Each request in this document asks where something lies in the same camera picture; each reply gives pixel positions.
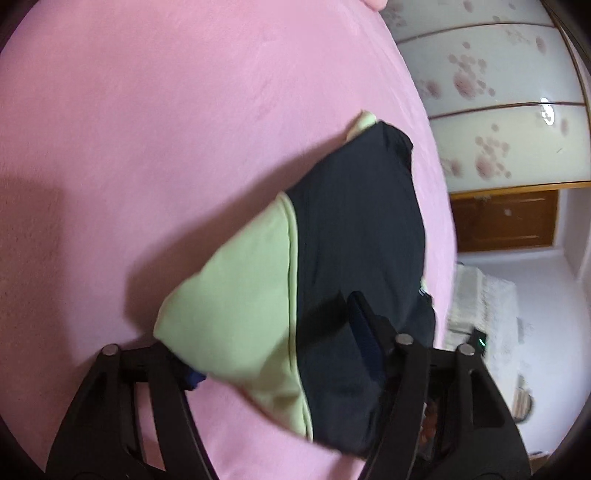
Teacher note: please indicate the floral panel wardrobe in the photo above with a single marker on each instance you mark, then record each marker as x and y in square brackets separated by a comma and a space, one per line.
[498, 138]

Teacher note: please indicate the black and green garment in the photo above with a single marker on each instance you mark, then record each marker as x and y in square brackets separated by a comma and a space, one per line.
[360, 221]

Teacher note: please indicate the pink pillow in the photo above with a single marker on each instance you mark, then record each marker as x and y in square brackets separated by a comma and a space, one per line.
[376, 3]

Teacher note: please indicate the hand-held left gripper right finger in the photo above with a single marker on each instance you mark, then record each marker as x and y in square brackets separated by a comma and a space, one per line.
[364, 332]

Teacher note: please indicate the brown wooden door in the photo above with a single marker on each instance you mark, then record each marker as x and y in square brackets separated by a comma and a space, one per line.
[503, 221]

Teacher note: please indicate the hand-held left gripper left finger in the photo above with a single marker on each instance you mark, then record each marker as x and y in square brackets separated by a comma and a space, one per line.
[194, 379]

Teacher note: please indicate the pink blanket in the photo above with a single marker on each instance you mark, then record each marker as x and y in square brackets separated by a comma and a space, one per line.
[138, 138]

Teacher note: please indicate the white cloth cover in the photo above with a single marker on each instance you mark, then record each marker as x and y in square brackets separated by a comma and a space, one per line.
[489, 300]

